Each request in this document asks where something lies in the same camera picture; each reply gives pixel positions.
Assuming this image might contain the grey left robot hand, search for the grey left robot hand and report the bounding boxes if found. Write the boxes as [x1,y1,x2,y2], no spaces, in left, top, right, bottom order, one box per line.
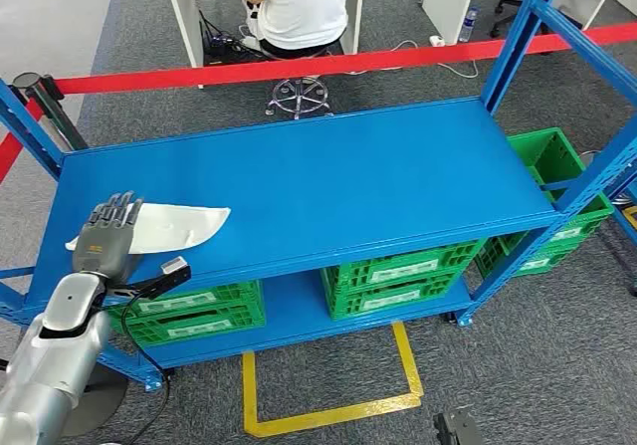
[72,191,146,289]

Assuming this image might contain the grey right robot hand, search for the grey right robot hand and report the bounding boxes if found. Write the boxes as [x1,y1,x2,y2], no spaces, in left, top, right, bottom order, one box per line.
[432,407,486,445]

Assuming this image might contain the white curved plastic part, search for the white curved plastic part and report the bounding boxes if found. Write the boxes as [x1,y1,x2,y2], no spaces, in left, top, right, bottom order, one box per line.
[65,201,232,256]

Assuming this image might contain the blue metal shelf rack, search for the blue metal shelf rack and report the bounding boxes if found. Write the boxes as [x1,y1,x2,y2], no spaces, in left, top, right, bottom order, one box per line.
[0,0,637,394]

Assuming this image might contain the black stanchion with disc base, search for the black stanchion with disc base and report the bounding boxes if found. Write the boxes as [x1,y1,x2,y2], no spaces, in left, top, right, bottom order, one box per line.
[60,361,129,440]

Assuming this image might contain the short red barrier belt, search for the short red barrier belt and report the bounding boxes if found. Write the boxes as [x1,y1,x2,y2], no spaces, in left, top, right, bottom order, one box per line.
[0,98,46,186]

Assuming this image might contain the chrome stool base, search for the chrome stool base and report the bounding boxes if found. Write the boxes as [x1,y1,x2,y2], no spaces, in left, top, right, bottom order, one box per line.
[264,76,334,121]

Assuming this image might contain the chrome round base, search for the chrome round base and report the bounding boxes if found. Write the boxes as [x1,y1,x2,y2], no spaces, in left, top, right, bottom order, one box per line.
[579,150,635,207]

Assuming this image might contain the long red barrier belt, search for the long red barrier belt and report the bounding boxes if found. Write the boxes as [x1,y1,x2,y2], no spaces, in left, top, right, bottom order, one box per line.
[52,21,637,97]

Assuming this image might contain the person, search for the person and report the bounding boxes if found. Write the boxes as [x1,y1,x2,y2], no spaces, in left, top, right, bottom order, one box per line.
[242,0,355,61]

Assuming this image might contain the clear water bottle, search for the clear water bottle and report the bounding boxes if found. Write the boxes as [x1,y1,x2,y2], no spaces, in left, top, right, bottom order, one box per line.
[457,5,480,44]

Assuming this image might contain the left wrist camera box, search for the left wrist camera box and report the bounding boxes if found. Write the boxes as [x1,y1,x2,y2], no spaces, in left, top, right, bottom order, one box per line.
[105,256,193,303]

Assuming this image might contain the black stanchion post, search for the black stanchion post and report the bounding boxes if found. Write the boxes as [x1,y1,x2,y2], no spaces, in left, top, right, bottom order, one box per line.
[11,71,91,153]

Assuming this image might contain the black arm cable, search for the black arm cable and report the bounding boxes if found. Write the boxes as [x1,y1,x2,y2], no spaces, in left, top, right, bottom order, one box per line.
[118,290,171,445]

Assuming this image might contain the white cable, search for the white cable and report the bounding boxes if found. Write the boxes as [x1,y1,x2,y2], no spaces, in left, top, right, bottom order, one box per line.
[348,38,479,80]

